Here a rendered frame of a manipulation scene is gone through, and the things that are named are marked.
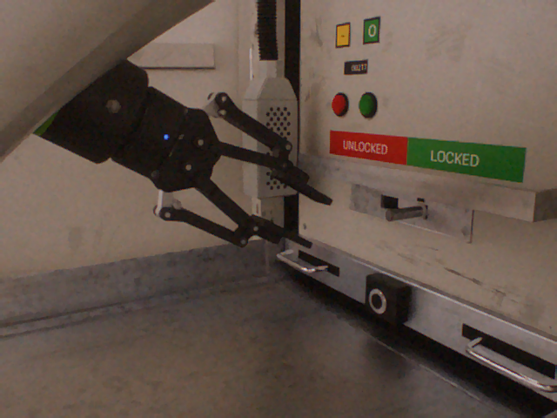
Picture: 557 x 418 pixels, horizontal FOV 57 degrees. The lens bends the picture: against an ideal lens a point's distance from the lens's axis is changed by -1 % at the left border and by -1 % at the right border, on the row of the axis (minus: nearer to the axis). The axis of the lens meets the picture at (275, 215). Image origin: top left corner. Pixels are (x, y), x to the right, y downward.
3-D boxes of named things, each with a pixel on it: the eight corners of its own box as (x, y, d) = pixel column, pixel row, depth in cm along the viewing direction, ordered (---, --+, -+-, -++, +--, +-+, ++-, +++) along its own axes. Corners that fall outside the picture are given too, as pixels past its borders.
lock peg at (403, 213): (393, 226, 59) (395, 193, 58) (381, 223, 61) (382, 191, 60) (432, 220, 62) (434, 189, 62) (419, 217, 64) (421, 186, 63)
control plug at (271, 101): (257, 199, 76) (256, 77, 72) (242, 194, 80) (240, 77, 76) (301, 195, 79) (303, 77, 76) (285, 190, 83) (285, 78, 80)
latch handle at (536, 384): (553, 400, 45) (555, 392, 45) (455, 350, 54) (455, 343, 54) (587, 384, 47) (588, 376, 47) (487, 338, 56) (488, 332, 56)
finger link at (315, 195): (269, 175, 56) (272, 169, 56) (315, 201, 59) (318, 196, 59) (284, 178, 53) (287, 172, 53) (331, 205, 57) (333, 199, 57)
